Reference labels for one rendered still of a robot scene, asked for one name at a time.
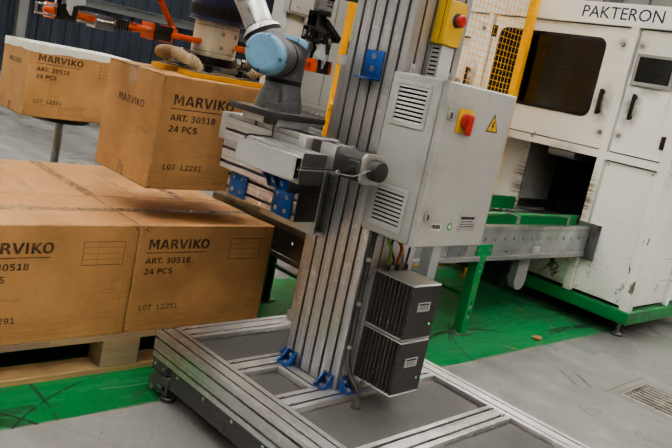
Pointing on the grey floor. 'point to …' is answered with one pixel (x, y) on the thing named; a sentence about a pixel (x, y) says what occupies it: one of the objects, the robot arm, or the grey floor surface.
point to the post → (428, 261)
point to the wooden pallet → (115, 343)
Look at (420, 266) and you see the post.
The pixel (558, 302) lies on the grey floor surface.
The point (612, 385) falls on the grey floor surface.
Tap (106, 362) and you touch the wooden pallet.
